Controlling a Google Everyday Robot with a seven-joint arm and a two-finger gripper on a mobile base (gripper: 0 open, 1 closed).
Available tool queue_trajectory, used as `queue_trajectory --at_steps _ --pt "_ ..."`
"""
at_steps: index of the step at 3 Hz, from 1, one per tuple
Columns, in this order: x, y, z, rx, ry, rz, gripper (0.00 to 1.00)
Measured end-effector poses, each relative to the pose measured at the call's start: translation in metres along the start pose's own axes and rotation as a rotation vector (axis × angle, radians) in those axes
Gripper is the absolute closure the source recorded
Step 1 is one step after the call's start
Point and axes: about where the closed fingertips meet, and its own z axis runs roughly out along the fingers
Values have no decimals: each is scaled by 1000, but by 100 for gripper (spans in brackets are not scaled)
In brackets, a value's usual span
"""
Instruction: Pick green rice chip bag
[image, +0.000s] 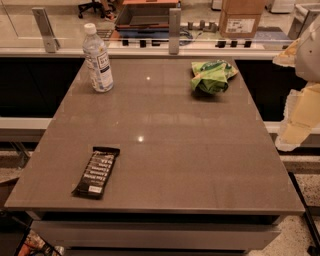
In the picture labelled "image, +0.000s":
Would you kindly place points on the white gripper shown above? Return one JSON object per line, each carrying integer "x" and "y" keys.
{"x": 309, "y": 56}

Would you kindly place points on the green rice chip bag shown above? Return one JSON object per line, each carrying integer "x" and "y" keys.
{"x": 212, "y": 77}

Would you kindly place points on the cardboard box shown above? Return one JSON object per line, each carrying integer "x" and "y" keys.
{"x": 240, "y": 18}

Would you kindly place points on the grey open crate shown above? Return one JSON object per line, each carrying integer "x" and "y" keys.
{"x": 144, "y": 16}

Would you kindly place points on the clear plastic water bottle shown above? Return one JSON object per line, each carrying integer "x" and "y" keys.
{"x": 97, "y": 59}

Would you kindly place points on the black office chair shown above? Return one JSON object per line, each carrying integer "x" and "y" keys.
{"x": 103, "y": 6}

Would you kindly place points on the black snack bar wrapper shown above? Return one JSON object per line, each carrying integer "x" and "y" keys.
{"x": 97, "y": 172}

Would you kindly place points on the colourful items under table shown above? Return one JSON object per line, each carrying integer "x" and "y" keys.
{"x": 35, "y": 245}

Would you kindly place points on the centre metal glass post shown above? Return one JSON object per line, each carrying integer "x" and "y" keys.
{"x": 174, "y": 30}

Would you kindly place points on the metal glass post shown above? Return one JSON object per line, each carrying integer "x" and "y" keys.
{"x": 50, "y": 41}
{"x": 174, "y": 30}

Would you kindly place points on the left metal glass post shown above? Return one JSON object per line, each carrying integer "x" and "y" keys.
{"x": 50, "y": 41}

